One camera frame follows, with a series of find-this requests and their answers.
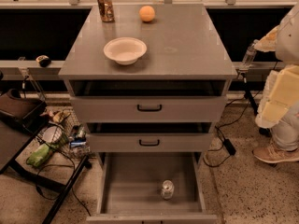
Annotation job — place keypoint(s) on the grey bottom drawer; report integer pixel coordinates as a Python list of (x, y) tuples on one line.
[(130, 190)]

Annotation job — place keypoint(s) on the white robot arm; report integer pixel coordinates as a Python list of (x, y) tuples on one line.
[(281, 90)]

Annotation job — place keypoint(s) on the brown soda can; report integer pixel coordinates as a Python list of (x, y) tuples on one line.
[(106, 10)]

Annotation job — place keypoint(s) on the orange fruit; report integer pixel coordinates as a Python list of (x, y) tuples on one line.
[(147, 13)]

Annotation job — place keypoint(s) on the brown bag on table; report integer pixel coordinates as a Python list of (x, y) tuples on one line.
[(22, 114)]

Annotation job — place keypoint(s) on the tan sneaker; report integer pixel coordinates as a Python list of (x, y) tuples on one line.
[(272, 154)]

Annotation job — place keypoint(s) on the black tripod stand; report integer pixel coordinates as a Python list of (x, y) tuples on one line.
[(248, 95)]

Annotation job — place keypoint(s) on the wire basket of snacks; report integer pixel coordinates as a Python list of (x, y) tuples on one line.
[(65, 133)]

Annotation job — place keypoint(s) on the grey middle drawer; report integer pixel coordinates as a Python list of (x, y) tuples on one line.
[(149, 137)]

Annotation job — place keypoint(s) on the silver green 7up can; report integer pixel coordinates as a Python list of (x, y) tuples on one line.
[(167, 189)]

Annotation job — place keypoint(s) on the grey top drawer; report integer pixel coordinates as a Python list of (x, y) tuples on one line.
[(148, 100)]

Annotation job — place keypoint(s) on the grey drawer cabinet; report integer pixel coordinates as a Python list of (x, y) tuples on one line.
[(182, 44)]

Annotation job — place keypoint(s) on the clear plastic water bottle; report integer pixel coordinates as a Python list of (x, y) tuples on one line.
[(248, 57)]

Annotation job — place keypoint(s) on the grey drawer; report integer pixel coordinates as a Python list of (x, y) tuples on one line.
[(130, 190), (148, 100), (149, 137)]

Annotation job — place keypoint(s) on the black side table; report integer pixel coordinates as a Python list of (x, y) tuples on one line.
[(13, 142)]

